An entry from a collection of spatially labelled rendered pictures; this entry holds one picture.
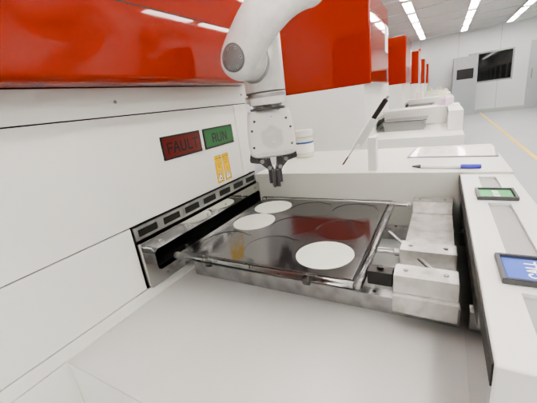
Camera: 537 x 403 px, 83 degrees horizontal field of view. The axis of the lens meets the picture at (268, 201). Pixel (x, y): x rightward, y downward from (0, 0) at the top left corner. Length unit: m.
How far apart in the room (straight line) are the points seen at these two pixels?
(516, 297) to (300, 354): 0.27
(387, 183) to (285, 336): 0.46
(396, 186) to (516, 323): 0.52
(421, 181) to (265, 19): 0.49
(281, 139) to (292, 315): 0.35
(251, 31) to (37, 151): 0.37
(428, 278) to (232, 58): 0.46
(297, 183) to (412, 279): 0.49
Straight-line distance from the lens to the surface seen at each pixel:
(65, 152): 0.55
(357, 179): 0.81
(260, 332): 0.52
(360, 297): 0.54
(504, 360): 0.30
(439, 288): 0.47
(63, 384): 0.63
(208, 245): 0.64
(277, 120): 0.65
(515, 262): 0.42
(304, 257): 0.54
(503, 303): 0.36
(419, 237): 0.65
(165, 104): 0.68
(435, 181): 0.79
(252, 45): 0.57
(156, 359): 0.53
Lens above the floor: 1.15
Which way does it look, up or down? 17 degrees down
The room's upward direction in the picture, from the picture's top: 8 degrees counter-clockwise
